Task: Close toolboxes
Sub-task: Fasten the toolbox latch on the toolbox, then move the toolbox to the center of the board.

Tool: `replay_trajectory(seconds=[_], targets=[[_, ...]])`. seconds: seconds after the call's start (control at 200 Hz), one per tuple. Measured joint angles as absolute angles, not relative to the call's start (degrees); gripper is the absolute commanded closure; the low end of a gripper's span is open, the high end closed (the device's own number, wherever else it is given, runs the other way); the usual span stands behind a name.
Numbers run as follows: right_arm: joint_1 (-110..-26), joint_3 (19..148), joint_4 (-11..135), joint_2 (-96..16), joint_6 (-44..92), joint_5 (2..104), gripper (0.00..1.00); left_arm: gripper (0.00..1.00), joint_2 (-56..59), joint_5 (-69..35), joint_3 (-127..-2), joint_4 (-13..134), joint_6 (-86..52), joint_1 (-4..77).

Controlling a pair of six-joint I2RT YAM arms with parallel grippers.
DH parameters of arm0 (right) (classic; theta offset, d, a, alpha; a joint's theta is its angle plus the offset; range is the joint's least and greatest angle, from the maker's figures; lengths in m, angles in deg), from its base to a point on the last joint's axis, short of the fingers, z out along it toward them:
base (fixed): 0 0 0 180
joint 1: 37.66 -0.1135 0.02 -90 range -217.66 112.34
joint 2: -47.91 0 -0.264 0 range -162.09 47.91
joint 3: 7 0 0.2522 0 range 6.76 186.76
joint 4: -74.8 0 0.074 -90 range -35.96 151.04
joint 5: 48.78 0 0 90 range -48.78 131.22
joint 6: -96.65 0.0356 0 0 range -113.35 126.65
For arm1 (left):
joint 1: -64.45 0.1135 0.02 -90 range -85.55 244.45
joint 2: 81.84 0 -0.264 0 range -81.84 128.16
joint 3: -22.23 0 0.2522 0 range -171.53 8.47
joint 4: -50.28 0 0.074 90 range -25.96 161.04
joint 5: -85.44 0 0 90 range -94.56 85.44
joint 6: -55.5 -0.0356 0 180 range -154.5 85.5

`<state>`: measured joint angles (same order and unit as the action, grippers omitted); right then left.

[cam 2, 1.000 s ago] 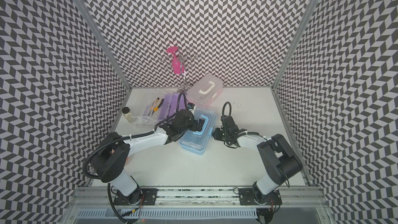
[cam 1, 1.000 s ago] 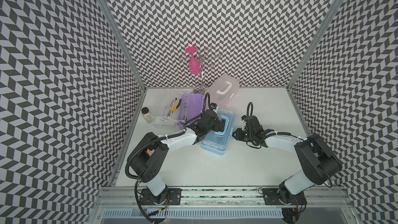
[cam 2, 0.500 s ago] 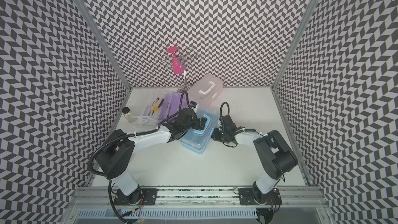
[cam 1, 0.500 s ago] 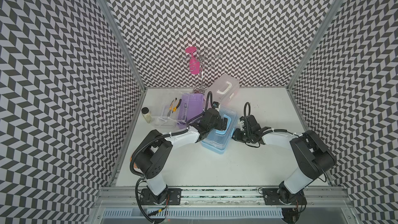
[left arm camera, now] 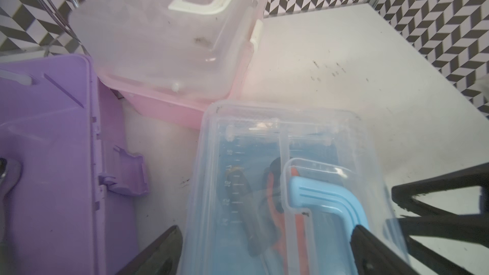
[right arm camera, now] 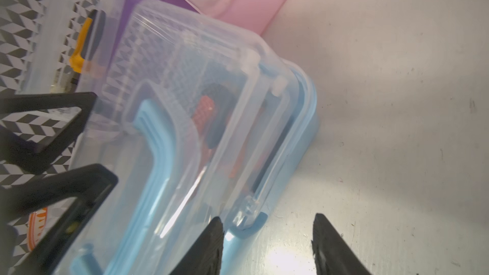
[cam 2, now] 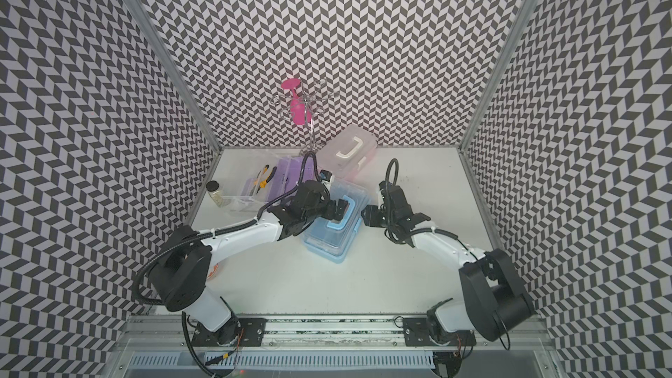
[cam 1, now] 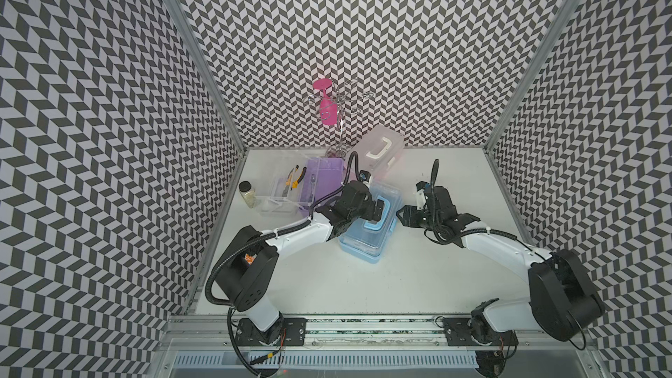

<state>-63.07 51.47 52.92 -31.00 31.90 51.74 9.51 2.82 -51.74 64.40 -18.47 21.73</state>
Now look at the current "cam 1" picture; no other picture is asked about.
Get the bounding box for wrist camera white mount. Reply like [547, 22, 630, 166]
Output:
[415, 181, 432, 210]
[357, 170, 373, 183]

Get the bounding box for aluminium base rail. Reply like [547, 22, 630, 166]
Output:
[146, 314, 610, 377]

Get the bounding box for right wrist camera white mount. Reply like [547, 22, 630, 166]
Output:
[415, 181, 432, 210]

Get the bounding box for yellow black pliers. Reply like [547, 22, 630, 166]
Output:
[282, 166, 306, 197]

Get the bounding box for small glass jar black lid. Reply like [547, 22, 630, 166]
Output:
[238, 180, 257, 209]

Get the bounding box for pink toolbox clear lid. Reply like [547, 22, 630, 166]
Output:
[345, 124, 404, 180]

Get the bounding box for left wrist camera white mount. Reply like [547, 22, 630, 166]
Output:
[357, 170, 373, 183]

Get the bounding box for blue toolbox clear lid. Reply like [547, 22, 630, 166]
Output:
[339, 183, 403, 264]

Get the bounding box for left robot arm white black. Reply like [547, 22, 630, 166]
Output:
[203, 180, 385, 345]

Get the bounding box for purple toolbox clear lid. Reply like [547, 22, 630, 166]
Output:
[246, 150, 346, 216]

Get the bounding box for pink cup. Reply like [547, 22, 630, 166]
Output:
[313, 79, 339, 126]

